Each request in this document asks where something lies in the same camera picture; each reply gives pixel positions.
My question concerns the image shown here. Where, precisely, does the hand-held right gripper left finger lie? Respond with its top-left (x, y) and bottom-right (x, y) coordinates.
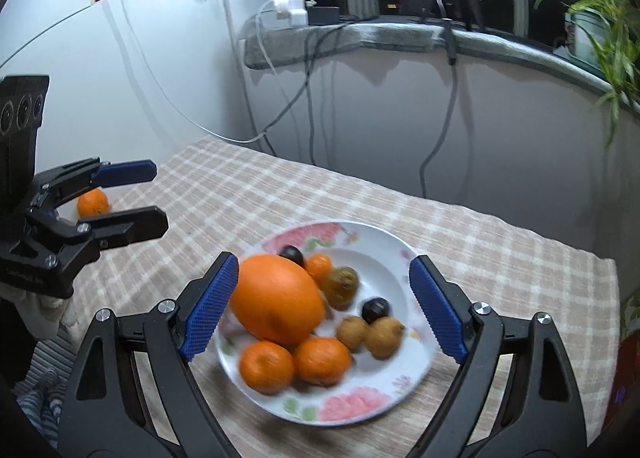
top-left (56, 251), bottom-right (241, 458)

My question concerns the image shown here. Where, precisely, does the striped cloth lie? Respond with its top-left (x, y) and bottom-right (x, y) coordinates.
top-left (14, 333), bottom-right (67, 441)

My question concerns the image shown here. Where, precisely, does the black tripod cable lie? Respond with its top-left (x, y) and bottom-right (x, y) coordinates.
top-left (418, 25), bottom-right (460, 198)

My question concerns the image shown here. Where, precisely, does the black power adapter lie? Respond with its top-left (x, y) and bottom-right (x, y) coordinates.
top-left (307, 5), bottom-right (342, 25)

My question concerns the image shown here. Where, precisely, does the grey windowsill cloth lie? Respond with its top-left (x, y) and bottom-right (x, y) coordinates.
top-left (239, 20), bottom-right (640, 114)

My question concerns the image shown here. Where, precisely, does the small tangerine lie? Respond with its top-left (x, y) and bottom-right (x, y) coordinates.
top-left (304, 253), bottom-right (334, 284)

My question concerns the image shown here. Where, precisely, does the brown kiwi fruit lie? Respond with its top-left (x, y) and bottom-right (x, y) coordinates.
top-left (365, 316), bottom-right (406, 359)
top-left (336, 316), bottom-right (371, 351)

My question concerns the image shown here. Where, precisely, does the checked beige tablecloth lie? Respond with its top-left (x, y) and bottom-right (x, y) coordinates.
top-left (30, 135), bottom-right (621, 458)

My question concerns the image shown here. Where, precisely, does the person's left hand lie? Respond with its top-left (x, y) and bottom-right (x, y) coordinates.
top-left (12, 288), bottom-right (72, 341)

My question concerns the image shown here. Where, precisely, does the large orange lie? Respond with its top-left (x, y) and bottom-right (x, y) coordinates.
top-left (229, 254), bottom-right (327, 346)

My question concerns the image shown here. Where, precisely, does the red box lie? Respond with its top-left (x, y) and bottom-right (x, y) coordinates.
top-left (604, 333), bottom-right (640, 435)

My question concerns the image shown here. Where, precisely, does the white power adapter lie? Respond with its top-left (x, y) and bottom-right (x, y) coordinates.
top-left (271, 0), bottom-right (319, 30)

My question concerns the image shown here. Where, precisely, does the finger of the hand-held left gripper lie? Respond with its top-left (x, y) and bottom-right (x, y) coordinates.
top-left (27, 206), bottom-right (169, 251)
top-left (31, 157), bottom-right (157, 211)

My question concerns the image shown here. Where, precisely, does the floral white plate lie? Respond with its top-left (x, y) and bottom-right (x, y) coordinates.
top-left (214, 220), bottom-right (440, 424)

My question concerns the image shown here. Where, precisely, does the potted spider plant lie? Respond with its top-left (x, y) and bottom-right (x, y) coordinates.
top-left (534, 0), bottom-right (640, 149)

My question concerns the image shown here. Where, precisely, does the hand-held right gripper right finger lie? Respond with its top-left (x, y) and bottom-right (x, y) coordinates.
top-left (405, 254), bottom-right (587, 458)

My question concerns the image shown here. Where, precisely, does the white cable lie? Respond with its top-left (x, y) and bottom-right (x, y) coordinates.
top-left (112, 0), bottom-right (278, 144)

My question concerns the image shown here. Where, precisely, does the dark plum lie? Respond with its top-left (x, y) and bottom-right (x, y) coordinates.
top-left (361, 297), bottom-right (392, 325)
top-left (278, 245), bottom-right (306, 268)

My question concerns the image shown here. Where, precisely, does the green packet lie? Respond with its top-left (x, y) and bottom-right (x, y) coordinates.
top-left (621, 295), bottom-right (640, 339)

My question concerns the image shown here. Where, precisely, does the greenish kiwi fruit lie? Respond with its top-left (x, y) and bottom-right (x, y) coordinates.
top-left (320, 265), bottom-right (360, 311)

